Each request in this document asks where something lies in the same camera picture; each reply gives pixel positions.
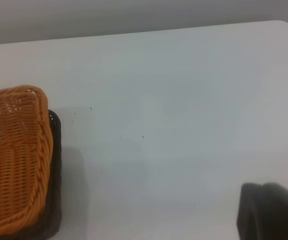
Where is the orange woven wicker basket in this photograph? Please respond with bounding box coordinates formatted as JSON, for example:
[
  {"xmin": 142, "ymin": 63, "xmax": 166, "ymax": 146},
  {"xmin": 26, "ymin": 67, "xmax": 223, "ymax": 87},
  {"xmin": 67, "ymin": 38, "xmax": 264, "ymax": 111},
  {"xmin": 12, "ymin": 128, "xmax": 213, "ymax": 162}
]
[{"xmin": 0, "ymin": 85, "xmax": 54, "ymax": 240}]

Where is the black woven wicker basket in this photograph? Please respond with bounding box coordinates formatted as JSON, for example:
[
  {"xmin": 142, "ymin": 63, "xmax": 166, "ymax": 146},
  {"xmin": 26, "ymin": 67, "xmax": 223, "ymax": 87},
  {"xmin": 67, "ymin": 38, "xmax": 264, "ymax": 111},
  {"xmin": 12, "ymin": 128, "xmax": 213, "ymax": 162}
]
[{"xmin": 13, "ymin": 109, "xmax": 63, "ymax": 240}]

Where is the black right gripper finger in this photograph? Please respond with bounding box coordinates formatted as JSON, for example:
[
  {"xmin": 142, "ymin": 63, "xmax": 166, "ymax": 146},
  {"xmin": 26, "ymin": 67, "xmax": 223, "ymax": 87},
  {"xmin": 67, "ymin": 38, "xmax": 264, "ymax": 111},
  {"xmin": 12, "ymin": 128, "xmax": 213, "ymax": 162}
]
[{"xmin": 235, "ymin": 182, "xmax": 288, "ymax": 240}]

